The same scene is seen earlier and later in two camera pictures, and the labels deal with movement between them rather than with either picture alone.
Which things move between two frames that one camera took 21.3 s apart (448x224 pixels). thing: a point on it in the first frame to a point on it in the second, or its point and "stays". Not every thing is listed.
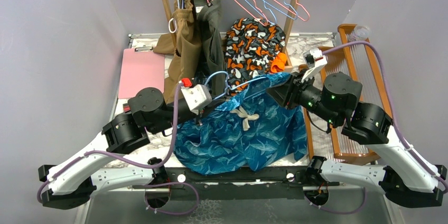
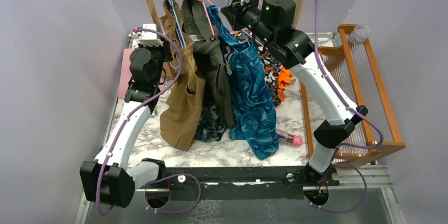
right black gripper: (287, 92) to (235, 10)
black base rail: (238, 183) stays
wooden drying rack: (353, 56) stays
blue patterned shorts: (252, 129) to (254, 118)
